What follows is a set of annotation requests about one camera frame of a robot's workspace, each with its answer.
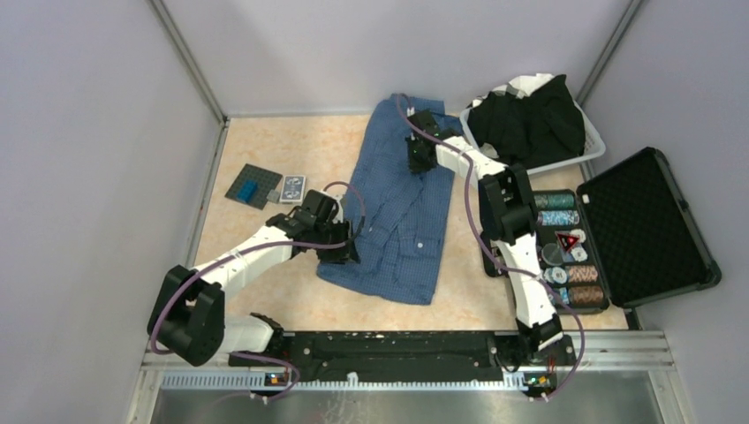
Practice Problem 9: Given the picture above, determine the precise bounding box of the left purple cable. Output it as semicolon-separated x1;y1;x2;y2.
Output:
148;180;367;405

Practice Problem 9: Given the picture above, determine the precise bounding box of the white garment in basket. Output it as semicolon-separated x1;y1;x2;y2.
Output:
469;73;555;108

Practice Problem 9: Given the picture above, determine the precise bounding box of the black poker chip case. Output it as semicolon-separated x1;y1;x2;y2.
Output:
480;146;723;318

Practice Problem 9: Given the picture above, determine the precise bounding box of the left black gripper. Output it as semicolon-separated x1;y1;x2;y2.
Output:
313;217;360;265

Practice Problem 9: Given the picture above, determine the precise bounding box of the dark grey building baseplate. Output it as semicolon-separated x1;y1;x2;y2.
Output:
224;163;283;209

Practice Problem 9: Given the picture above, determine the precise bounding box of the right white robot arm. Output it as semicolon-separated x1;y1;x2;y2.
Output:
405;108;564;364

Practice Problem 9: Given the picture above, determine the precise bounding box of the small grey toy brick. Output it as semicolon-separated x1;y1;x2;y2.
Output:
267;190;281;204

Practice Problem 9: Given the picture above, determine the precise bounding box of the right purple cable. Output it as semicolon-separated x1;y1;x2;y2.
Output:
396;93;586;402

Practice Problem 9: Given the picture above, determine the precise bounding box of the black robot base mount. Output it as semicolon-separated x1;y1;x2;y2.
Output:
263;330;577;382

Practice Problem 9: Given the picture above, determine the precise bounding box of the white plastic laundry basket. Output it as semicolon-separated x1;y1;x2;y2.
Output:
458;81;608;177

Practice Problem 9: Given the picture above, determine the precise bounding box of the blue toy brick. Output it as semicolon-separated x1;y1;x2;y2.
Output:
237;180;258;203

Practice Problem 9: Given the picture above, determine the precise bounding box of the blue checkered long sleeve shirt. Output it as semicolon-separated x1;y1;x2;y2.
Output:
316;95;460;306

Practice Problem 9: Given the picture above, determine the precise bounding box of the black shirt in basket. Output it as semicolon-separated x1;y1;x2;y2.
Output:
466;74;586;172

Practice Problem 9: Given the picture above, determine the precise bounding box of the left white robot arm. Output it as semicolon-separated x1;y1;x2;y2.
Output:
147;186;367;367

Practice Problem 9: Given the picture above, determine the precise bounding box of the purple cable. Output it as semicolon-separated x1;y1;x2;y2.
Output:
148;180;367;405
396;93;586;402

